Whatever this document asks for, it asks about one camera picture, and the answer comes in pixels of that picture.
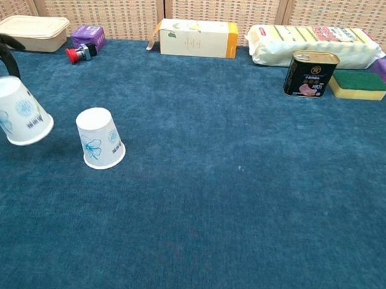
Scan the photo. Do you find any beige lidded lunch box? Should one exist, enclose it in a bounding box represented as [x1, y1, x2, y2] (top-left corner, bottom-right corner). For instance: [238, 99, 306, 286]
[0, 12, 71, 55]

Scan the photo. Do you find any cream and orange carton box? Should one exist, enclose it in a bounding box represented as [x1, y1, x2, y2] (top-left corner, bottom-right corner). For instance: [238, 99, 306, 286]
[145, 15, 240, 61]

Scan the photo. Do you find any blue carpet table cover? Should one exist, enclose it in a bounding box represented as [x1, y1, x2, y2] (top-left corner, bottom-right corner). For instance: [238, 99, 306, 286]
[0, 27, 386, 289]

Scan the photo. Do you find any green and yellow sponge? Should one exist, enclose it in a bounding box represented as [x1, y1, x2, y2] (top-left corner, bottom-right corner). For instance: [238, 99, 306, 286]
[327, 68, 386, 103]

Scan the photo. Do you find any black luncheon meat can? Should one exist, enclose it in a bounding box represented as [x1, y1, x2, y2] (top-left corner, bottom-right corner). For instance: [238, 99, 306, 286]
[282, 49, 341, 101]

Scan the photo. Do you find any red emergency stop button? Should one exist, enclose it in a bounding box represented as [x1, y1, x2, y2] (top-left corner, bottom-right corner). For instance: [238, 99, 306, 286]
[64, 41, 99, 68]

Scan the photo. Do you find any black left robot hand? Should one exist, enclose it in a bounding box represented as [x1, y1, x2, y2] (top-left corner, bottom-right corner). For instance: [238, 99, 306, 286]
[0, 33, 27, 79]

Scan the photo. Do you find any yellow sponge multipack bag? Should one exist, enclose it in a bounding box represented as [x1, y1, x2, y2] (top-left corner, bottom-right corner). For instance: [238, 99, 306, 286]
[242, 19, 386, 76]

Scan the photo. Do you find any white paper cup blue flower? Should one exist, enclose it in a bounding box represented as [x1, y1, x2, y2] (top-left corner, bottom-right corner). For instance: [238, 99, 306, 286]
[0, 75, 58, 150]
[71, 105, 130, 173]

